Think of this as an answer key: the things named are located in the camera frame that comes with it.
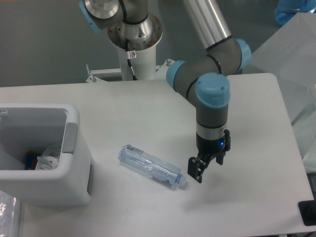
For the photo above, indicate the white trash can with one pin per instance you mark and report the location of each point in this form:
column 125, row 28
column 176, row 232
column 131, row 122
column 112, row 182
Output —
column 34, row 127

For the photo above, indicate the blue snack wrapper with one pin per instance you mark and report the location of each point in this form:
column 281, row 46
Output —
column 31, row 160

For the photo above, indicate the translucent plastic sheet cover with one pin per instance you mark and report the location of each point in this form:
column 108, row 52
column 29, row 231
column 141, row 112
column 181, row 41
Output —
column 290, row 55

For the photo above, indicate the blue plastic bag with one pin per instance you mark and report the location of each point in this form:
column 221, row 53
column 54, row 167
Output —
column 286, row 9

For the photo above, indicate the clear plastic water bottle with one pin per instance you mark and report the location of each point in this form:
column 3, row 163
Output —
column 152, row 166

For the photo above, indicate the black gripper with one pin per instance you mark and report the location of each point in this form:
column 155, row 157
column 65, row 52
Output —
column 207, row 151

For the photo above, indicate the black device at table edge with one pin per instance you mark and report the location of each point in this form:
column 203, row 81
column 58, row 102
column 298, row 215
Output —
column 308, row 212

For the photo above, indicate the clear plastic bag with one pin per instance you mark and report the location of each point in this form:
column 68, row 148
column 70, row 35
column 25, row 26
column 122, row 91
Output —
column 10, row 215

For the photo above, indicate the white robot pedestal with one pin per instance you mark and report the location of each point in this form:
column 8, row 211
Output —
column 139, row 64

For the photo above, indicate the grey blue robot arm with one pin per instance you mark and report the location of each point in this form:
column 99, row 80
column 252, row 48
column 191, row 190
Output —
column 135, row 32

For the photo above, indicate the white paper tissue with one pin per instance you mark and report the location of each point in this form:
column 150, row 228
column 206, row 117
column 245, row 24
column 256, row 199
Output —
column 49, row 159

